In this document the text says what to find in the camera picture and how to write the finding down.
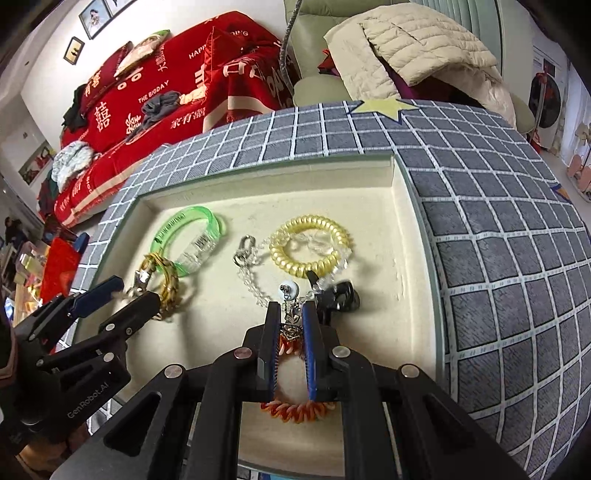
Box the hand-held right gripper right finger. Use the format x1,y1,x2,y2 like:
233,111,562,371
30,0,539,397
302,300,532,480

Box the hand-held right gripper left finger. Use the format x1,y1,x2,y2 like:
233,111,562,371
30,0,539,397
48,301,283,480

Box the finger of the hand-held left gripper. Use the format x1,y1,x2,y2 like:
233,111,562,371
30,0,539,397
14,276,124,354
39,291,161,370

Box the braided rope bead bracelet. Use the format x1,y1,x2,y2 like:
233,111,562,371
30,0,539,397
124,253,182,321

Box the shallow cream cardboard box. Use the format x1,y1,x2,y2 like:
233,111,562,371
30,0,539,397
65,150,451,480

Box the orange white coil bracelet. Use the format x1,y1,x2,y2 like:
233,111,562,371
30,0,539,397
261,332,338,424

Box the silver dangle earring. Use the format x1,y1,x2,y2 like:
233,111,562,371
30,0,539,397
277,281,308,342

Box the black hair clip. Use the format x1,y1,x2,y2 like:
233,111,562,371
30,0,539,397
307,270,361,324

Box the clear crystal chain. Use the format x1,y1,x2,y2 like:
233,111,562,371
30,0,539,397
233,228,354,308

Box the red gift bag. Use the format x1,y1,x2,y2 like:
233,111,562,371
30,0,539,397
39,237,84,303

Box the green translucent bangle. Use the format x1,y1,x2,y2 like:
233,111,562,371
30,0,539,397
151,205,228,278

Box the white grey knit cloth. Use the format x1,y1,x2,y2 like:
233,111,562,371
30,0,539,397
51,141,94,190

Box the dark green cloth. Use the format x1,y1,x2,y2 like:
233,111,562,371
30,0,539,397
62,85,89,131

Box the grey grid tablecloth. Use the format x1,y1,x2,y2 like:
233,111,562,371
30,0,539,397
60,99,591,480

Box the red printed sofa blanket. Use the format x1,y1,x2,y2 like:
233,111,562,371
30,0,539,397
53,11,296,227

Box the patterned cushion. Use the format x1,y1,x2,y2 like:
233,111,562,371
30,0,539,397
115,30,171,77

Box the yellow star patch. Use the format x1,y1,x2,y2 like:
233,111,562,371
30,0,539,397
346,96,421,125

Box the green armchair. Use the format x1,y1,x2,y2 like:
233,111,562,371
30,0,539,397
283,0,536,134

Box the purple garment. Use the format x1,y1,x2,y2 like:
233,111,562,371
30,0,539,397
385,65,462,100

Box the beige down jacket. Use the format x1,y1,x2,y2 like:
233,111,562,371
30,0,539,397
323,4,515,125

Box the pink decor figures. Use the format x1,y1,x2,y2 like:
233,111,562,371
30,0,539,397
566,122,591,204

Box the round black red decoration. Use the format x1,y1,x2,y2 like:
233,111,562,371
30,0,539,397
529,71,563,130

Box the yellow coil bracelet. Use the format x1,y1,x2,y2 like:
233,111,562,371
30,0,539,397
269,213,352,278

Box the picture frame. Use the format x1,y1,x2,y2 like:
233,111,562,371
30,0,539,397
63,37,85,65
18,141,57,185
78,0,112,40

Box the striped braided cable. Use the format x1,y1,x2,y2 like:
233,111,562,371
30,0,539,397
277,0,305,88

